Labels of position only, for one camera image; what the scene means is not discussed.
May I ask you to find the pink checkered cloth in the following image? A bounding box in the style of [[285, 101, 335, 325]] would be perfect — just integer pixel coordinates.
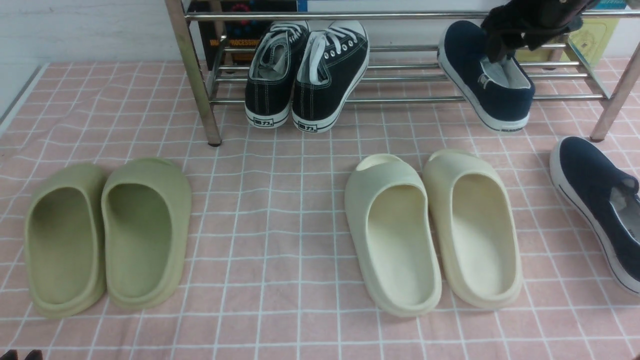
[[0, 62, 639, 360]]

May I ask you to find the cream slipper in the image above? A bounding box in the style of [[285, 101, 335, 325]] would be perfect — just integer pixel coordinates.
[[422, 149, 524, 309], [343, 153, 442, 318]]

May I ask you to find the black book behind rack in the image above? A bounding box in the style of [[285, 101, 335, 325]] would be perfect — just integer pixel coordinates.
[[187, 0, 307, 71]]

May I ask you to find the black canvas sneaker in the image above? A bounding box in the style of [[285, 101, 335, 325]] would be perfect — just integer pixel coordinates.
[[244, 20, 310, 129], [292, 20, 370, 133]]

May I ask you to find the olive green slipper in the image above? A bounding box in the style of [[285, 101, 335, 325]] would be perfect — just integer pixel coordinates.
[[23, 162, 107, 319], [101, 157, 193, 310]]

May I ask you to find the navy slip-on shoe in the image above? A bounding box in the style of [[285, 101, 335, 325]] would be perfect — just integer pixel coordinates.
[[437, 20, 535, 133], [550, 136, 640, 295]]

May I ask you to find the left cream slipper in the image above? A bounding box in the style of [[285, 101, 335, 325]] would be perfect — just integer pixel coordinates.
[[343, 153, 442, 318]]

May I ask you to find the left olive green slipper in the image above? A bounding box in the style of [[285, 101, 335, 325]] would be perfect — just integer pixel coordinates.
[[23, 162, 107, 319]]

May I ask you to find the teal yellow book behind rack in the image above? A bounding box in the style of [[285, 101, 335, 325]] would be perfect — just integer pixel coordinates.
[[516, 17, 620, 68]]

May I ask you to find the left black canvas sneaker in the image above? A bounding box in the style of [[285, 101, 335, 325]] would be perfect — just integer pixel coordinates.
[[244, 20, 310, 129]]

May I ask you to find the right black canvas sneaker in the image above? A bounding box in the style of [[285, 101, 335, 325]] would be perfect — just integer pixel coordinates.
[[292, 20, 370, 133]]

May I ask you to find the dark object bottom left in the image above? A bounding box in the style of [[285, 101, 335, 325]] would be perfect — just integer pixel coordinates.
[[0, 349, 44, 360]]

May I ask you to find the right cream slipper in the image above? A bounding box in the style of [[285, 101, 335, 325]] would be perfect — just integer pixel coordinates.
[[422, 149, 524, 309]]

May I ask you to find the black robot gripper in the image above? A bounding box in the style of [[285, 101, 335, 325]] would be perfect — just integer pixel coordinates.
[[481, 0, 598, 63]]

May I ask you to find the metal shoe rack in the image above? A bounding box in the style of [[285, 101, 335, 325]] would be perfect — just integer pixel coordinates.
[[166, 0, 639, 147]]

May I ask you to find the right olive green slipper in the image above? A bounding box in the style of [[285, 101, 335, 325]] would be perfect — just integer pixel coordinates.
[[101, 157, 193, 310]]

